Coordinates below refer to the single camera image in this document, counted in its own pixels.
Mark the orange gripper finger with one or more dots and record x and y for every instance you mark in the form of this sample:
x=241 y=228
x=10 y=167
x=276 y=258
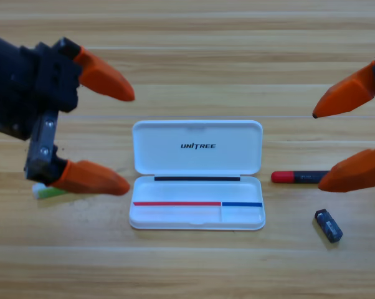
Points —
x=94 y=179
x=355 y=172

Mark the green highlighter pen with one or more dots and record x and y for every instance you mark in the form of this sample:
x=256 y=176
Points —
x=47 y=193

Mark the dark blue eraser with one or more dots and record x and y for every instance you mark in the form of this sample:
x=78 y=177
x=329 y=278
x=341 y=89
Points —
x=329 y=225

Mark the red and black marker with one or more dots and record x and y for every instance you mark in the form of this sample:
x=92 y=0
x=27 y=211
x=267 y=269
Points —
x=284 y=177

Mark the white Unitree pencil case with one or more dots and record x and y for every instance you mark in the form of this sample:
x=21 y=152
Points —
x=175 y=193

